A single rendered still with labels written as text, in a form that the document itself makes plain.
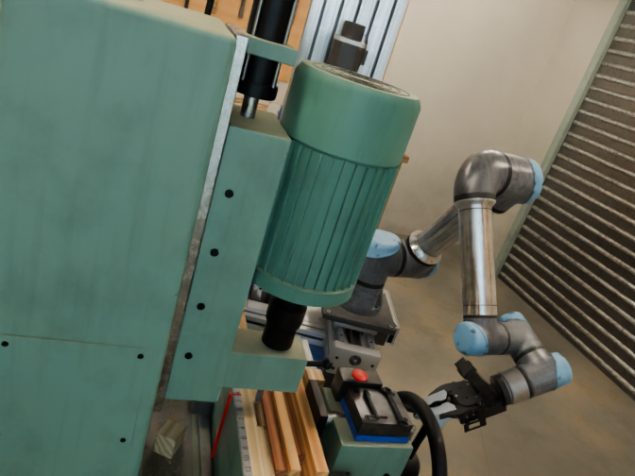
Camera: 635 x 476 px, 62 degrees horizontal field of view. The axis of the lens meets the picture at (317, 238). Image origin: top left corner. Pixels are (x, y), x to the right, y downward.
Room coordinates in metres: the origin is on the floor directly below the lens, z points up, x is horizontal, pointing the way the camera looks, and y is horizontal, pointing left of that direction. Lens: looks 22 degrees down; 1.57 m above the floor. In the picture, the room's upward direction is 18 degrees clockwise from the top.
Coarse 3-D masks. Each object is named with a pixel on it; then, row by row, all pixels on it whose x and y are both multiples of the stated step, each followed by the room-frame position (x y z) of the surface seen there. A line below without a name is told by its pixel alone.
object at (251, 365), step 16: (240, 336) 0.73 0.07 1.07; (256, 336) 0.74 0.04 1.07; (240, 352) 0.69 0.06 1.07; (256, 352) 0.70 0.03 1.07; (272, 352) 0.71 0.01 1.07; (288, 352) 0.73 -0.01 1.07; (304, 352) 0.74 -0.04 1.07; (240, 368) 0.69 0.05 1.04; (256, 368) 0.70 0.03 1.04; (272, 368) 0.70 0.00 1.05; (288, 368) 0.71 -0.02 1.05; (304, 368) 0.72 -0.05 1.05; (224, 384) 0.68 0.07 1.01; (240, 384) 0.69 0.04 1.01; (256, 384) 0.70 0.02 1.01; (272, 384) 0.71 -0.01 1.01; (288, 384) 0.72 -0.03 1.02
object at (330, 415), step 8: (312, 384) 0.77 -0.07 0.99; (312, 392) 0.75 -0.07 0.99; (312, 400) 0.74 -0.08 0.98; (320, 400) 0.73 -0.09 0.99; (312, 408) 0.73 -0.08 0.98; (320, 408) 0.71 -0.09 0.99; (320, 416) 0.70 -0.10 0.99; (328, 416) 0.70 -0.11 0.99; (336, 416) 0.75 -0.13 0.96; (344, 416) 0.75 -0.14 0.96; (320, 424) 0.70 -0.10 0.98; (328, 424) 0.74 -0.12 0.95; (320, 432) 0.70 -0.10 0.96
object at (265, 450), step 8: (240, 328) 0.95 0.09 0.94; (256, 392) 0.77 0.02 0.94; (256, 424) 0.69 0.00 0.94; (264, 424) 0.70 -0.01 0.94; (264, 432) 0.68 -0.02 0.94; (264, 448) 0.65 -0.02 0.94; (264, 456) 0.63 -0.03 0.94; (264, 464) 0.62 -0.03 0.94; (272, 464) 0.62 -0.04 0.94; (264, 472) 0.60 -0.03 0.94; (272, 472) 0.61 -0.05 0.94
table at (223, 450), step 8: (304, 344) 1.02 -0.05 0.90; (312, 360) 0.97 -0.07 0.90; (216, 408) 0.79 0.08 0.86; (216, 416) 0.78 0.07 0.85; (216, 424) 0.77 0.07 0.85; (224, 424) 0.72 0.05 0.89; (224, 432) 0.71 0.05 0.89; (224, 440) 0.70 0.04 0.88; (320, 440) 0.75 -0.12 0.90; (224, 448) 0.68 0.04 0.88; (224, 456) 0.67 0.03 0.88; (224, 464) 0.66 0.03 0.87; (328, 464) 0.70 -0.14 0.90; (224, 472) 0.65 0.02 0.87; (336, 472) 0.69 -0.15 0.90; (344, 472) 0.69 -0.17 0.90
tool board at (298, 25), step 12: (168, 0) 3.68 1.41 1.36; (180, 0) 3.71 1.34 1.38; (192, 0) 3.74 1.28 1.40; (204, 0) 3.77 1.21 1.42; (216, 0) 3.78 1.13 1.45; (228, 0) 3.83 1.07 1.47; (240, 0) 3.86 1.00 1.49; (252, 0) 3.89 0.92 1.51; (300, 0) 4.02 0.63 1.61; (216, 12) 3.81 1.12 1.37; (228, 12) 3.84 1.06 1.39; (240, 12) 3.85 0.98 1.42; (300, 12) 4.03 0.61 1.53; (240, 24) 3.87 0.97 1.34; (300, 24) 4.04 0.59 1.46; (300, 36) 4.05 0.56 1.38; (288, 72) 4.04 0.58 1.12
